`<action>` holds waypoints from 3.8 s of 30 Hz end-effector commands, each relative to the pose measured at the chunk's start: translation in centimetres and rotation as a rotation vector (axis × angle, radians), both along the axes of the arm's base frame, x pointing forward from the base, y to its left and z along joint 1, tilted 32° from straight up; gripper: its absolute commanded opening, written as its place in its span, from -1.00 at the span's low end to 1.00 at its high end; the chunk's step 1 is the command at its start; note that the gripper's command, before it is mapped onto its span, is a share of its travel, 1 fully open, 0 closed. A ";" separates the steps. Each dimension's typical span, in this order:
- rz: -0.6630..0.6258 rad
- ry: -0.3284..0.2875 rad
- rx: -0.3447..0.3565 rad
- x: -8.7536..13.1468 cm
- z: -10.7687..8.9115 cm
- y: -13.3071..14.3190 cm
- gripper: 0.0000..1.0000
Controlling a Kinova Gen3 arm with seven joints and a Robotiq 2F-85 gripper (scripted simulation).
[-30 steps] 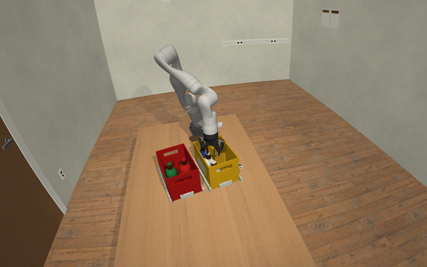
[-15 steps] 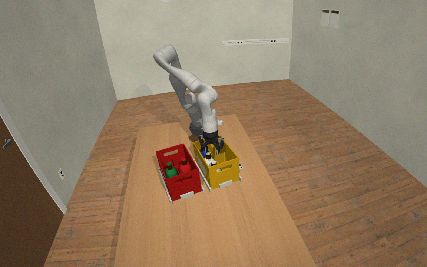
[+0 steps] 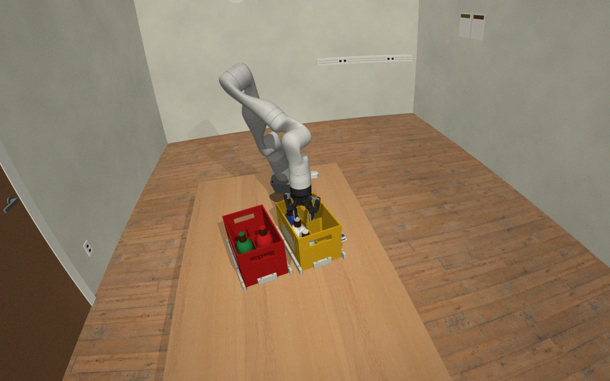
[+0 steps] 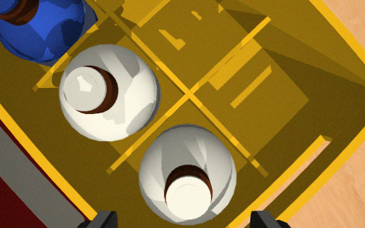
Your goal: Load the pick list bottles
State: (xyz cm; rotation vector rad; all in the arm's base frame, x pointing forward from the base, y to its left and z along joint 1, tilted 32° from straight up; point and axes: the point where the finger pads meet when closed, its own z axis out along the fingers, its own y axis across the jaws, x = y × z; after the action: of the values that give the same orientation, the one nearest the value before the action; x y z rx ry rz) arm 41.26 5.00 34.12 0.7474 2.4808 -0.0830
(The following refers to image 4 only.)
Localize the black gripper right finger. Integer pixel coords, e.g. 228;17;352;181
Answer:
250;210;291;228

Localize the white bottle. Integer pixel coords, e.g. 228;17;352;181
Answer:
138;123;237;225

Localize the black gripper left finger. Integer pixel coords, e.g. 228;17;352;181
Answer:
77;210;118;228

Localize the red crate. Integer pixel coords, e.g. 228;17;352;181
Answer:
0;119;89;228

